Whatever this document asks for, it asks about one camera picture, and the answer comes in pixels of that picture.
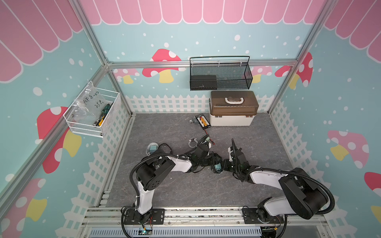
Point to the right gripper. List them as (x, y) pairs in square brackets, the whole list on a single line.
[(226, 161)]

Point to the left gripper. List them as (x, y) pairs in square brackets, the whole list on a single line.
[(211, 156)]

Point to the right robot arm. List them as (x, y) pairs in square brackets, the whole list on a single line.
[(302, 195)]

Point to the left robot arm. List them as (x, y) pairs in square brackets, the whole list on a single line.
[(152, 170)]

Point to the black orange battery pack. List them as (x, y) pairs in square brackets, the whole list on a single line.
[(202, 120)]

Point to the small grey adapter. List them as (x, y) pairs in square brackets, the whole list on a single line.
[(193, 121)]

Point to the brown lidded storage box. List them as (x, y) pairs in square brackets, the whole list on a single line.
[(232, 108)]

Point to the black box in basket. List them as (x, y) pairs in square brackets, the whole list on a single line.
[(203, 82)]

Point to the green circuit board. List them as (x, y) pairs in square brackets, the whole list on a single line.
[(145, 232)]

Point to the green yellow tool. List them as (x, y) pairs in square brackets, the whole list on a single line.
[(102, 116)]

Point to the clear plastic labelled bag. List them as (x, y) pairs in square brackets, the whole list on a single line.
[(90, 102)]

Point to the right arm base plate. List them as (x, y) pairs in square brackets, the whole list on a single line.
[(253, 215)]

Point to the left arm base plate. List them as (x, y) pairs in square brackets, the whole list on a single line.
[(130, 216)]

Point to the black mesh wall basket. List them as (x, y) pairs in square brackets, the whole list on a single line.
[(232, 72)]

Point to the white wire wall basket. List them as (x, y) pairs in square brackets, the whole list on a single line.
[(85, 126)]

